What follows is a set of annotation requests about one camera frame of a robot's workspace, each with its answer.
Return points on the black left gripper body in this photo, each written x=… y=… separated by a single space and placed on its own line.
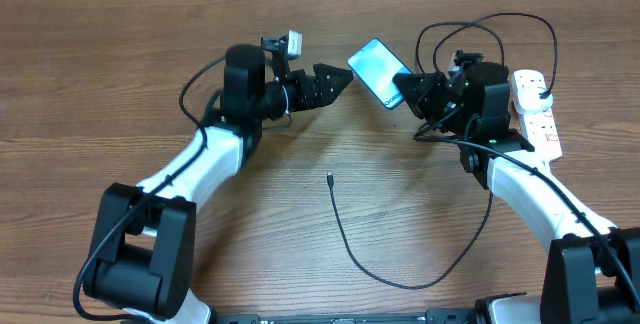
x=296 y=90

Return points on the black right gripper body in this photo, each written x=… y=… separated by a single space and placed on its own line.
x=449 y=115

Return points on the Samsung Galaxy smartphone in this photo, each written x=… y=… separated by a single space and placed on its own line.
x=376 y=66

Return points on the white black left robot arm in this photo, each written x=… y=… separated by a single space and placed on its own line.
x=141 y=256

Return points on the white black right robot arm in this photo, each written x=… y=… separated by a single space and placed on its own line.
x=592 y=270

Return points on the white charger plug adapter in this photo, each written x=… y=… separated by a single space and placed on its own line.
x=531 y=100

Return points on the white power strip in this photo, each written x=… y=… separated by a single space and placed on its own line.
x=538 y=129

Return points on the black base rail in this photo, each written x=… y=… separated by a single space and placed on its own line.
x=350 y=319

